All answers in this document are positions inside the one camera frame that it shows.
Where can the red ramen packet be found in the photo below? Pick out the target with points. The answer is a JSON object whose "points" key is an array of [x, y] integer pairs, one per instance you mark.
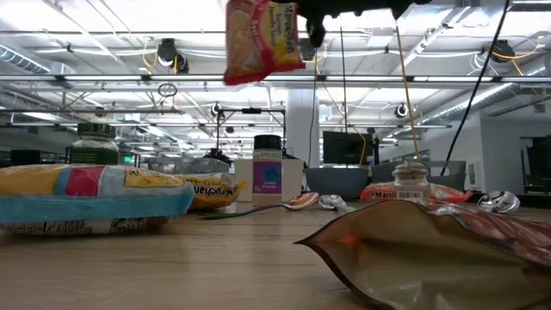
{"points": [[258, 43]]}

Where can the yellow blue ramen packet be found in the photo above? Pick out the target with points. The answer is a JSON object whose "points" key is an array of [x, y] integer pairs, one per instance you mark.
{"points": [[86, 202]]}

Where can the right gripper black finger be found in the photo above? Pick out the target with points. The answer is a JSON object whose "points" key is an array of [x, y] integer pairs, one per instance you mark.
{"points": [[316, 32]]}

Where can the white plastic bin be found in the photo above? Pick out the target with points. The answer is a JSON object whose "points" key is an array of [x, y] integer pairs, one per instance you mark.
{"points": [[292, 181]]}

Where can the black ceiling spotlight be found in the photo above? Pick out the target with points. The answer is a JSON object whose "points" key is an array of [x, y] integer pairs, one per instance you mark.
{"points": [[306, 55], [401, 110], [167, 51], [216, 109], [502, 51]]}

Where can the yellow and silver ramen packet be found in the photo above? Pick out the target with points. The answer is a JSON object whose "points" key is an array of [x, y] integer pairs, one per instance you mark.
{"points": [[215, 191]]}

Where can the brown orange snack pouch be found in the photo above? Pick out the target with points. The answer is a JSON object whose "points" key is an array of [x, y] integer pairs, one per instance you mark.
{"points": [[430, 267]]}

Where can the blue bowl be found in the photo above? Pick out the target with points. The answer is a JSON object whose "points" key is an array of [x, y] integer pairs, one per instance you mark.
{"points": [[336, 183]]}

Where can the black computer monitor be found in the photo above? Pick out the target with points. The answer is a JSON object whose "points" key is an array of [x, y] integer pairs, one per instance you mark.
{"points": [[346, 148]]}

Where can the spice bottle purple label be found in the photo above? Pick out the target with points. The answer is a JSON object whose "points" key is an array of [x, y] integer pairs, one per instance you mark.
{"points": [[267, 176]]}

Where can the orange ramen packet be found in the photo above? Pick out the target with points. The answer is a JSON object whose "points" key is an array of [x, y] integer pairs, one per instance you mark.
{"points": [[452, 196]]}

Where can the white square pillar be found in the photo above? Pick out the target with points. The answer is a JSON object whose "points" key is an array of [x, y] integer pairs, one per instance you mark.
{"points": [[301, 129]]}

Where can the black cabinet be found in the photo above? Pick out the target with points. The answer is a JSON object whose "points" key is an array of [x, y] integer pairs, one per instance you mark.
{"points": [[538, 163]]}

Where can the green-lidded spice jar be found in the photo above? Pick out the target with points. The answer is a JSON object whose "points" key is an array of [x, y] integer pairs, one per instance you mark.
{"points": [[92, 146]]}

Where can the dark screen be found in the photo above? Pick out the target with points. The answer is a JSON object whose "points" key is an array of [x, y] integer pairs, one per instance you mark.
{"points": [[26, 157]]}

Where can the small cork-stoppered glass jar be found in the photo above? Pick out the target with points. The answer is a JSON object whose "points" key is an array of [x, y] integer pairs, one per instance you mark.
{"points": [[411, 181]]}

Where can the black frame rig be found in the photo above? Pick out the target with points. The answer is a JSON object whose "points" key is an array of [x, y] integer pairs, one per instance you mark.
{"points": [[251, 110]]}

